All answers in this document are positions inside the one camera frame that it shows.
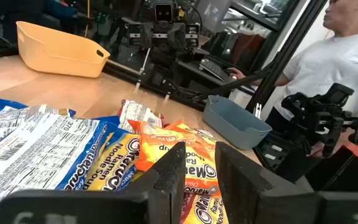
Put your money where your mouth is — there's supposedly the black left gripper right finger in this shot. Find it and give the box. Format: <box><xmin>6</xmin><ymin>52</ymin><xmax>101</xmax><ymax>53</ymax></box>
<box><xmin>214</xmin><ymin>141</ymin><xmax>358</xmax><ymax>224</ymax></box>

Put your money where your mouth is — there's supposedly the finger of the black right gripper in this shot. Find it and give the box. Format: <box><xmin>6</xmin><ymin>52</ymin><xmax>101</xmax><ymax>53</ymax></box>
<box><xmin>139</xmin><ymin>22</ymin><xmax>154</xmax><ymax>50</ymax></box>
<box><xmin>168</xmin><ymin>23</ymin><xmax>186</xmax><ymax>52</ymax></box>

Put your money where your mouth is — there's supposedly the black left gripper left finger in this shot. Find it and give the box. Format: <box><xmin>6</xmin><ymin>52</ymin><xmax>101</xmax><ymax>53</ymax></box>
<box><xmin>0</xmin><ymin>141</ymin><xmax>187</xmax><ymax>224</ymax></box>

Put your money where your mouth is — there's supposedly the orange Maruchan ramen pack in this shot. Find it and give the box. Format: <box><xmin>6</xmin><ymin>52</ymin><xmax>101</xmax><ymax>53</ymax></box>
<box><xmin>165</xmin><ymin>119</ymin><xmax>221</xmax><ymax>196</ymax></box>
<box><xmin>127</xmin><ymin>119</ymin><xmax>198</xmax><ymax>172</ymax></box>

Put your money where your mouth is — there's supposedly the blue Maruchan ramen pack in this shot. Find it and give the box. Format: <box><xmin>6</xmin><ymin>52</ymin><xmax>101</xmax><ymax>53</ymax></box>
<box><xmin>93</xmin><ymin>115</ymin><xmax>121</xmax><ymax>133</ymax></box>
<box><xmin>82</xmin><ymin>132</ymin><xmax>142</xmax><ymax>192</ymax></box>
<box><xmin>0</xmin><ymin>97</ymin><xmax>77</xmax><ymax>156</ymax></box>
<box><xmin>0</xmin><ymin>112</ymin><xmax>117</xmax><ymax>218</ymax></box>

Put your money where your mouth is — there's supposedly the black computer keyboard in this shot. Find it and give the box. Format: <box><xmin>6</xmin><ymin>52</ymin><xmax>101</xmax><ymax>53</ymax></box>
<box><xmin>199</xmin><ymin>58</ymin><xmax>229</xmax><ymax>82</ymax></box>

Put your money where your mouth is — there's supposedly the blue-grey plastic bin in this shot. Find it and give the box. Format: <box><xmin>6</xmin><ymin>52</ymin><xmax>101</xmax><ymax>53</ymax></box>
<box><xmin>201</xmin><ymin>95</ymin><xmax>273</xmax><ymax>151</ymax></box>

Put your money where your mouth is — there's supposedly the person's hand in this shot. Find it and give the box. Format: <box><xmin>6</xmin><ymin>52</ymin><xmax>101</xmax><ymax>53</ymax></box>
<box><xmin>227</xmin><ymin>67</ymin><xmax>247</xmax><ymax>81</ymax></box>

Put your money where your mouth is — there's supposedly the yellow plastic basket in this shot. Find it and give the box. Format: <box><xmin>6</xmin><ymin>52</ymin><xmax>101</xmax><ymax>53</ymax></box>
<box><xmin>16</xmin><ymin>21</ymin><xmax>111</xmax><ymax>78</ymax></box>

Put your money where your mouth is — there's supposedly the person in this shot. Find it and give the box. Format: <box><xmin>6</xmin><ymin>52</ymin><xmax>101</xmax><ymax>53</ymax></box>
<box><xmin>261</xmin><ymin>0</ymin><xmax>358</xmax><ymax>159</ymax></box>

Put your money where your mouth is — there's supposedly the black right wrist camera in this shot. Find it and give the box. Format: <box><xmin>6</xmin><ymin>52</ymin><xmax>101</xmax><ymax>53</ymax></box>
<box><xmin>152</xmin><ymin>1</ymin><xmax>175</xmax><ymax>24</ymax></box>

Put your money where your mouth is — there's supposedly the black aluminium table frame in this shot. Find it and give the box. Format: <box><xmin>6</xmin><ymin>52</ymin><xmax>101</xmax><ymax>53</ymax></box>
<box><xmin>103</xmin><ymin>60</ymin><xmax>208</xmax><ymax>112</ymax></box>

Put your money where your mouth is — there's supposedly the black aluminium upright post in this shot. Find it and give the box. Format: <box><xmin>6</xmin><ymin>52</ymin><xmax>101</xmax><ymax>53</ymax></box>
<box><xmin>246</xmin><ymin>0</ymin><xmax>329</xmax><ymax>113</ymax></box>

